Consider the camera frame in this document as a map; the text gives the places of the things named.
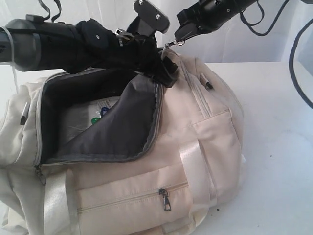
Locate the cream duffel bag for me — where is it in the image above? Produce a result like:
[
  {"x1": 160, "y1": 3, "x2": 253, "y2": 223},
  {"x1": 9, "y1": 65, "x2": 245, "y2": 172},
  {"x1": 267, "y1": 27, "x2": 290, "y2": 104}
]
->
[{"x1": 0, "y1": 48, "x2": 245, "y2": 235}]

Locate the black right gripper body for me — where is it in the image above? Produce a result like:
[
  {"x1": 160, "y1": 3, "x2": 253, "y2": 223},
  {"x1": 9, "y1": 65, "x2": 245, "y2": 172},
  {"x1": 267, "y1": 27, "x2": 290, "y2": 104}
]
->
[{"x1": 177, "y1": 0, "x2": 245, "y2": 33}]

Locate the clear plastic document sleeve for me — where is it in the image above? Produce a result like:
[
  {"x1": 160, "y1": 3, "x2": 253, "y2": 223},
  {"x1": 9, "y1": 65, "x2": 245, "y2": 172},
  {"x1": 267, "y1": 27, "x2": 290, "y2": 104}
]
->
[{"x1": 59, "y1": 96, "x2": 120, "y2": 145}]

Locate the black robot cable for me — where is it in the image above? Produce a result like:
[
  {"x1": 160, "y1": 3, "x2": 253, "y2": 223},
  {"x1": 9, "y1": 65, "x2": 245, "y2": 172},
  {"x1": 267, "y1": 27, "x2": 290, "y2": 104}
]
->
[{"x1": 238, "y1": 0, "x2": 313, "y2": 110}]

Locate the key bunch with colourful tags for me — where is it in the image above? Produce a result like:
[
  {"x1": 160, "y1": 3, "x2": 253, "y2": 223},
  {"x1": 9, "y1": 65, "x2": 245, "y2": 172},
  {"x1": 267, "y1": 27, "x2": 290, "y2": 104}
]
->
[{"x1": 90, "y1": 107, "x2": 110, "y2": 125}]

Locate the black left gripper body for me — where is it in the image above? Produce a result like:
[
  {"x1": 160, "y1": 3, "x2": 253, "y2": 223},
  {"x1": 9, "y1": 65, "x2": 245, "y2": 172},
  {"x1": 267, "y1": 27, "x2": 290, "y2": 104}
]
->
[{"x1": 66, "y1": 19, "x2": 157, "y2": 73}]

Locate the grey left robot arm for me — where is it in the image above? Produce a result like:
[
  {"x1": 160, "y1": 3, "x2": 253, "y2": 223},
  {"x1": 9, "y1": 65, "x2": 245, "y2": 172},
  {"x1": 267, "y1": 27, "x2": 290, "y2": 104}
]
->
[{"x1": 0, "y1": 15, "x2": 178, "y2": 88}]

